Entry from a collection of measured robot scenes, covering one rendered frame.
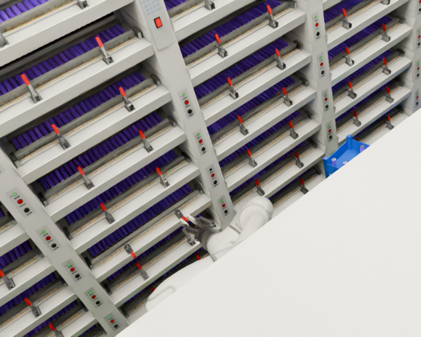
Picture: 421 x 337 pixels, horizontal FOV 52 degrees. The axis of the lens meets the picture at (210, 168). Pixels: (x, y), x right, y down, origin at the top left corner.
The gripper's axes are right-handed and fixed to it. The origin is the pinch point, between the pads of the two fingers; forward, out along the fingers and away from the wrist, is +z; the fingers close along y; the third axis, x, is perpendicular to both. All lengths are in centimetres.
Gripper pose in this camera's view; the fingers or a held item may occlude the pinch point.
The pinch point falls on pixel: (188, 221)
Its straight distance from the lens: 187.7
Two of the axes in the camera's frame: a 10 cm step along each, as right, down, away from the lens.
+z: -4.7, -2.3, 8.5
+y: 8.0, -5.3, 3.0
